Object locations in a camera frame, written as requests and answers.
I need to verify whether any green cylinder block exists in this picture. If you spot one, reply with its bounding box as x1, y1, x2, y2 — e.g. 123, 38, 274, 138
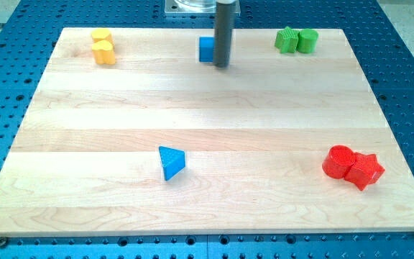
296, 28, 318, 54

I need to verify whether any blue triangle block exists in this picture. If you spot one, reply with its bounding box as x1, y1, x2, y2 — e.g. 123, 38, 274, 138
159, 146, 185, 181

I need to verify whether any red cylinder block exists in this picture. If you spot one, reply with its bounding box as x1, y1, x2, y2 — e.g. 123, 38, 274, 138
322, 145, 356, 179

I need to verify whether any light wooden board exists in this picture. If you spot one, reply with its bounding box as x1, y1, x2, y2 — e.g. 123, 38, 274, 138
0, 27, 414, 237

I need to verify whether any red star block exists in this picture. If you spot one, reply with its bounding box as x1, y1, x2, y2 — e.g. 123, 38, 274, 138
344, 153, 385, 191

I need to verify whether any yellow heart block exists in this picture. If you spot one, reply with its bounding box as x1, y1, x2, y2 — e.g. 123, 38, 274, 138
91, 40, 116, 65

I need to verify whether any blue cube block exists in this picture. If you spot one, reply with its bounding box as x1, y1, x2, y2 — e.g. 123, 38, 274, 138
198, 37, 214, 63

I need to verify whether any silver robot mount plate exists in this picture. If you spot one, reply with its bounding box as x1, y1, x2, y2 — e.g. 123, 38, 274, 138
164, 0, 217, 17

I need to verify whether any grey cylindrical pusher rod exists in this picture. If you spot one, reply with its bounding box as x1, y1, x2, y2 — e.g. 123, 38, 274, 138
213, 0, 236, 68

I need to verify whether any yellow hexagon block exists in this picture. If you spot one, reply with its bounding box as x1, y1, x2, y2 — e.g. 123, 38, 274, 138
91, 27, 114, 45

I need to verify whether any green star block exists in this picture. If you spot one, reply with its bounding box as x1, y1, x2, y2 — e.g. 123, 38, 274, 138
275, 27, 299, 53

